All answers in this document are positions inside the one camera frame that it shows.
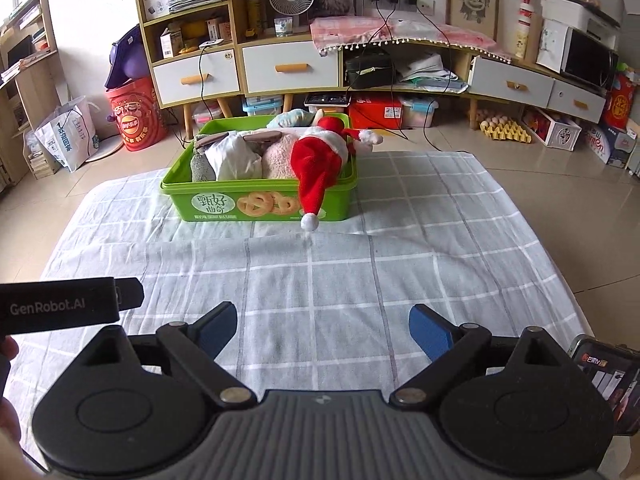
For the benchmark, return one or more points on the person's left hand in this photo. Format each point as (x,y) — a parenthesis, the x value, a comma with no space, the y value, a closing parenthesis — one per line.
(7,352)

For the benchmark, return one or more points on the pink fluffy towel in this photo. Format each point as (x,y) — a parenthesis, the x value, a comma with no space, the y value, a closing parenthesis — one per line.
(280,160)

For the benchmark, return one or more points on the wall power sockets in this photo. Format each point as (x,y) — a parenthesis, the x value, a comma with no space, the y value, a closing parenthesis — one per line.
(400,1)

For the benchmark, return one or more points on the white blue printed box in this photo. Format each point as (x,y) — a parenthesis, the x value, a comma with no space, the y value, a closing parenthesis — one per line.
(607,147)

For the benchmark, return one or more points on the white cloth bag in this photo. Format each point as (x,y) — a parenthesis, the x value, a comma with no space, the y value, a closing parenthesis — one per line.
(232,157)

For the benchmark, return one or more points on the wooden bookshelf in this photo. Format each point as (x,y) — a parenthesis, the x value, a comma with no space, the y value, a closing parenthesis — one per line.
(30,75)

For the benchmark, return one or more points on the white flat charger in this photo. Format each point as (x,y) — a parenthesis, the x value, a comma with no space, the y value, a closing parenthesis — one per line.
(211,43)

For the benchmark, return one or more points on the white printer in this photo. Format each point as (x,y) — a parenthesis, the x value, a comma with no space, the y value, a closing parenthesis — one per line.
(580,10)

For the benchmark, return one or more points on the clear box dark lid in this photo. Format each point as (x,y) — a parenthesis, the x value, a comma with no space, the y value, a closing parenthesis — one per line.
(325,100)

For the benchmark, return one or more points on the green plastic bin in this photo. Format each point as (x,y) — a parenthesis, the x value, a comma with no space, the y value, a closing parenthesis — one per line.
(220,200)

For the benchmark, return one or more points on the red gift box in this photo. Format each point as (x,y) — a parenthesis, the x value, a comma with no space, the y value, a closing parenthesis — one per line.
(620,102)

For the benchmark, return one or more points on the white printed sack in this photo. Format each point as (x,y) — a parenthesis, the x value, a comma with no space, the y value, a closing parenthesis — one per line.
(65,137)

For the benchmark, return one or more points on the red cardboard box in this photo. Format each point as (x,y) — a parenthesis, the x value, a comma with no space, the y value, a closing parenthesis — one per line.
(375,112)

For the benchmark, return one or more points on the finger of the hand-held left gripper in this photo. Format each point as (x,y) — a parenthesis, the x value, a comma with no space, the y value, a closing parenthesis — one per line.
(131,294)

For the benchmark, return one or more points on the red snack bucket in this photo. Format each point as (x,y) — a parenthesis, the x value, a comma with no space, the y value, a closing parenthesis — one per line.
(135,120)

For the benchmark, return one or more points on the pile of folded papers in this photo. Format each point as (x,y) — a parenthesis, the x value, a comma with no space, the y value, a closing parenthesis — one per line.
(430,75)

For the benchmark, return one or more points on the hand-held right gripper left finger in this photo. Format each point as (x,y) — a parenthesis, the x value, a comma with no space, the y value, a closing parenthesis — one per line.
(215,327)

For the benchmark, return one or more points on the framed cartoon girl picture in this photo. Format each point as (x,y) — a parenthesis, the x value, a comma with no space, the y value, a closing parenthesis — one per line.
(472,2)

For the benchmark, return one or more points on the yellow white bottle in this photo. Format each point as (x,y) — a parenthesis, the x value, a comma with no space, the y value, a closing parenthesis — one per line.
(522,35)

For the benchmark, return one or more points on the pink table runner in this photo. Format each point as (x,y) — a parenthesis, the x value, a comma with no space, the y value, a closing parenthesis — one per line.
(415,32)

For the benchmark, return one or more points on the brown soft pad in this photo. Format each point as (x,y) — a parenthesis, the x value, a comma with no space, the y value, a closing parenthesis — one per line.
(262,136)
(209,141)

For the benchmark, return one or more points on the white small carton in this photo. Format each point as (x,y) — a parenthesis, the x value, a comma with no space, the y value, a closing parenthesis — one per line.
(171,42)

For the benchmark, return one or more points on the glass jar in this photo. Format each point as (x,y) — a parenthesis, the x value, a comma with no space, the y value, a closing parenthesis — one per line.
(283,27)

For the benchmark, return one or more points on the clear box pink contents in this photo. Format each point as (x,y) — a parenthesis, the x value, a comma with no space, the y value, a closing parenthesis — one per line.
(207,116)

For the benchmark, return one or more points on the stack of books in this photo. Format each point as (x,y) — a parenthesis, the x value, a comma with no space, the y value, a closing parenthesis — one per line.
(42,157)

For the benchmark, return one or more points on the yellow pot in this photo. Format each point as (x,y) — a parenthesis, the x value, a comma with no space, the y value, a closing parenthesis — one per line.
(195,30)

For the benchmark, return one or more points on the grey fluffy towel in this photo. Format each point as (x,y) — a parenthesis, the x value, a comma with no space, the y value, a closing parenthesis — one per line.
(202,167)

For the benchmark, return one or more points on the black microwave oven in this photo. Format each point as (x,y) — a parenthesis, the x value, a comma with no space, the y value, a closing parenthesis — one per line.
(590,60)

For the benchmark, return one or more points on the white red printed carton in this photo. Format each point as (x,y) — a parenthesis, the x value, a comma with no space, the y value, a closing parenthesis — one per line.
(555,130)

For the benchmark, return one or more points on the red santa hat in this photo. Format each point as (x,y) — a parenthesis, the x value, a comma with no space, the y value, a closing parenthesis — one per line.
(332,125)
(315,165)

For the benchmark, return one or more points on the clear storage box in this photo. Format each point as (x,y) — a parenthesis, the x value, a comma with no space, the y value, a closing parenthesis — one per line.
(422,112)

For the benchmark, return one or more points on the small orange box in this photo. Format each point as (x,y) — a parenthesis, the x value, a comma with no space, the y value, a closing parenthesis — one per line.
(219,29)

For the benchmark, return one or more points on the black bag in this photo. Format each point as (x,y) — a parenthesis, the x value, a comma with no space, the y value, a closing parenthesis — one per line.
(370,71)

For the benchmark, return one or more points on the yellow egg tray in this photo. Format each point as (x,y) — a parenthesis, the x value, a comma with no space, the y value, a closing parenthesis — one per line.
(505,127)

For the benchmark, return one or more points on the white round board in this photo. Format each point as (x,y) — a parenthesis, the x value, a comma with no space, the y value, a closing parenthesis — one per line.
(107,149)

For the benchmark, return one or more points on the black smartphone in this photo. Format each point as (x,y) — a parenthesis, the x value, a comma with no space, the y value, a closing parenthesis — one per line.
(607,385)

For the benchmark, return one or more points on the clear box blue lid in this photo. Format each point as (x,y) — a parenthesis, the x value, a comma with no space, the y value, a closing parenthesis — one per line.
(262,107)

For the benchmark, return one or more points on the grey checked blanket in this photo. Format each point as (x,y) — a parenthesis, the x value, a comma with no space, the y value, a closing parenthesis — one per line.
(350,270)

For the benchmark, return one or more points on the white product box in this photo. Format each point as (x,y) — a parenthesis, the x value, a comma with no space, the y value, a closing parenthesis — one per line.
(160,2)

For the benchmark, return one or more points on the wooden tv cabinet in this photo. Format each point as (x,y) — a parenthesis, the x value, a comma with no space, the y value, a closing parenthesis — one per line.
(290,67)

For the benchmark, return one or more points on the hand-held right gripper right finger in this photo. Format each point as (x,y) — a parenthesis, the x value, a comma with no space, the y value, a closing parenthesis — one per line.
(430,330)

